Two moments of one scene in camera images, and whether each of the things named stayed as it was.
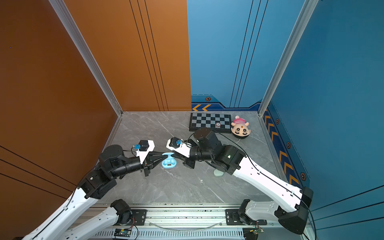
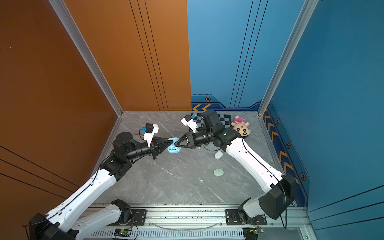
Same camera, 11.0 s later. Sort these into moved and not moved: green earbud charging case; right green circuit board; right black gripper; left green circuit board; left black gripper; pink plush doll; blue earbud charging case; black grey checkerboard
Moved: left black gripper; blue earbud charging case; right black gripper
Not moved: right green circuit board; black grey checkerboard; pink plush doll; green earbud charging case; left green circuit board
